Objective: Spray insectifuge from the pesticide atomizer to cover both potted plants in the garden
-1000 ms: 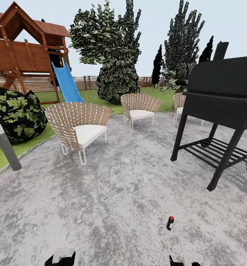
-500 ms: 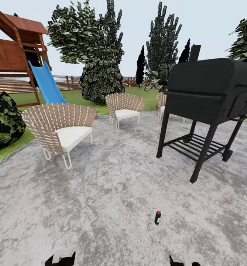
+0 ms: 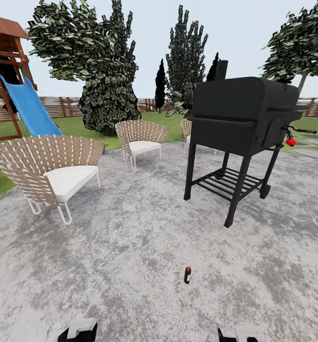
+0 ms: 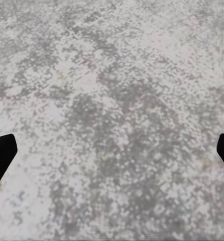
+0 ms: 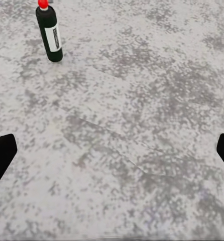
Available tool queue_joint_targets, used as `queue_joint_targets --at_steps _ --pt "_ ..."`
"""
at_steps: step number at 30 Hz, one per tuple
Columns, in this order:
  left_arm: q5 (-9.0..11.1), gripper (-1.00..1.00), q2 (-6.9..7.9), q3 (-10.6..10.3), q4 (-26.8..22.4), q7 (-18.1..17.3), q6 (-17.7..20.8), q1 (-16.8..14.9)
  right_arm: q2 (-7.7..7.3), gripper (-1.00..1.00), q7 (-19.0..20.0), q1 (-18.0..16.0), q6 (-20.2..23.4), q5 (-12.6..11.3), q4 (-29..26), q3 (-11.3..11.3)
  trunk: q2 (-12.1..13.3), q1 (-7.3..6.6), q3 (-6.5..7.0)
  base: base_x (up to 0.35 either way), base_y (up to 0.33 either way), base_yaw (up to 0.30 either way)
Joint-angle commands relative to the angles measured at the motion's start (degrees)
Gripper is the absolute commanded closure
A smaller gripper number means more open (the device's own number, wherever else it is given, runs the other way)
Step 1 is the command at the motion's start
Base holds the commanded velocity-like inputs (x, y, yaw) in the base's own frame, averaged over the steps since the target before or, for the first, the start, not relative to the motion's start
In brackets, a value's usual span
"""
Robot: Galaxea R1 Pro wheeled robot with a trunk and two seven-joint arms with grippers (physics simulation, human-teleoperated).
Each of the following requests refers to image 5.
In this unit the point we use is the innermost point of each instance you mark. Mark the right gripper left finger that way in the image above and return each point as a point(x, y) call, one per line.
point(8, 150)

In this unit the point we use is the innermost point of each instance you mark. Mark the insectifuge atomizer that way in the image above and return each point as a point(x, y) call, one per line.
point(47, 21)

